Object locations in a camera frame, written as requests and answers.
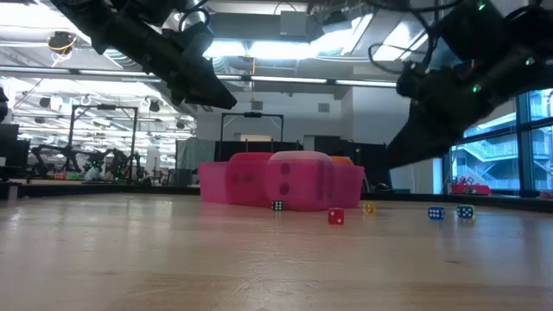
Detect black ceiling sensor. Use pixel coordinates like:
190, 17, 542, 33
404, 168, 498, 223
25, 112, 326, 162
47, 31, 78, 55

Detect black monitor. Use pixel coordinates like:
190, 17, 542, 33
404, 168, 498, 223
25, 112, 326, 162
0, 124, 30, 168

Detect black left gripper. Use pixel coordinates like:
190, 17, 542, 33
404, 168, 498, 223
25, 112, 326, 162
105, 24, 238, 110

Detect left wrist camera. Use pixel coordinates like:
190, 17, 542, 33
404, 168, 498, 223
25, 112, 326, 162
181, 21, 216, 60

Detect black table frame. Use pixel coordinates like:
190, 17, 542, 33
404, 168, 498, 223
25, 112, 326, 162
0, 184, 553, 213

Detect black cabinet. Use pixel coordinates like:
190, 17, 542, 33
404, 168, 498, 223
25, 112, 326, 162
313, 135, 359, 158

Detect glass window wall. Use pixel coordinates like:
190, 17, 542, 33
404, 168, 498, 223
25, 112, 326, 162
442, 88, 553, 200

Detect small red die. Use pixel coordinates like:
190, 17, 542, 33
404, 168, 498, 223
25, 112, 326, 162
327, 207, 346, 226

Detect grey fabric cover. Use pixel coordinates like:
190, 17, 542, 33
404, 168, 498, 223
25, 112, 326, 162
175, 137, 216, 170

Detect black partition wall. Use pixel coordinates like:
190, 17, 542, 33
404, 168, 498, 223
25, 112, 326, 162
214, 140, 305, 163

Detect ceiling light bar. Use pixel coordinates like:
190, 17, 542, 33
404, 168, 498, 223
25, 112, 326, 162
215, 73, 399, 90

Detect large pink foam die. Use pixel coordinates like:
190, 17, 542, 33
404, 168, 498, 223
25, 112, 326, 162
264, 150, 334, 212

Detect pink translucent plastic bin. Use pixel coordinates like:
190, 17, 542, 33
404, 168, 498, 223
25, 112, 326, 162
197, 162, 365, 212

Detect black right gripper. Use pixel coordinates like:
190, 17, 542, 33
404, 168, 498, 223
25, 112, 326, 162
385, 54, 542, 170

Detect red background machine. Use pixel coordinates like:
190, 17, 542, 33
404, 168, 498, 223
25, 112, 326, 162
449, 175, 493, 196

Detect black gantry frame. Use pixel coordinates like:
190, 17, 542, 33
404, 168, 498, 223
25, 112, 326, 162
219, 111, 285, 156
65, 104, 139, 182

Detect black panel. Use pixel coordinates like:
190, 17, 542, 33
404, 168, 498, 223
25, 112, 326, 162
353, 142, 392, 194

